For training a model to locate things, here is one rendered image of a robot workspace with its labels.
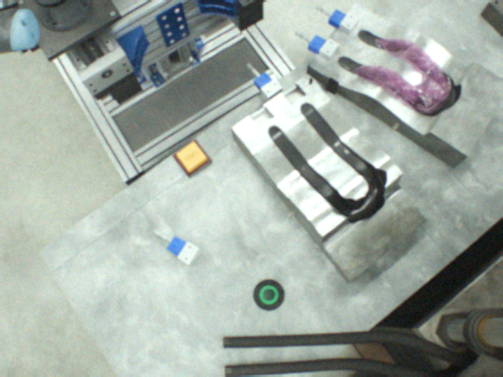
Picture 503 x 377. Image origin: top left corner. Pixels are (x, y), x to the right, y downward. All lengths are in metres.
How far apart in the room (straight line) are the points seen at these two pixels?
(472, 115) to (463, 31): 0.35
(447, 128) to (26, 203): 1.82
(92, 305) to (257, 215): 0.50
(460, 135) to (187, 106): 1.16
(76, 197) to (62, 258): 0.93
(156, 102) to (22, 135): 0.73
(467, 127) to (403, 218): 0.30
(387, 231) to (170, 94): 1.19
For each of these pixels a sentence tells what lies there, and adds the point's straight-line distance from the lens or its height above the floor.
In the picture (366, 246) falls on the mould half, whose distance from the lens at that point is 1.31.
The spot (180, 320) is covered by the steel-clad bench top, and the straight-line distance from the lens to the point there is 1.35.
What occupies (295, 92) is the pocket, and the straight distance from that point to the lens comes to 1.41.
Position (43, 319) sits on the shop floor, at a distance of 2.34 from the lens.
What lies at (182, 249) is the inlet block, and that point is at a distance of 1.31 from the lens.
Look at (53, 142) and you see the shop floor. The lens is 2.48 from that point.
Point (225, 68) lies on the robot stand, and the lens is 2.19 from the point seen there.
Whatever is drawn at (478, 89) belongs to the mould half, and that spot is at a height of 0.91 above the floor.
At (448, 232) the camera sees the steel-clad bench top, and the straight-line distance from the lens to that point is 1.44.
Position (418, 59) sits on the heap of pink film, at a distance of 1.45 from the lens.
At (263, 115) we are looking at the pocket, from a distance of 1.38.
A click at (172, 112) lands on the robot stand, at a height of 0.21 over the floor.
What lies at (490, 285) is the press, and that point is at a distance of 1.48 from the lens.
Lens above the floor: 2.13
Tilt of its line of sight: 75 degrees down
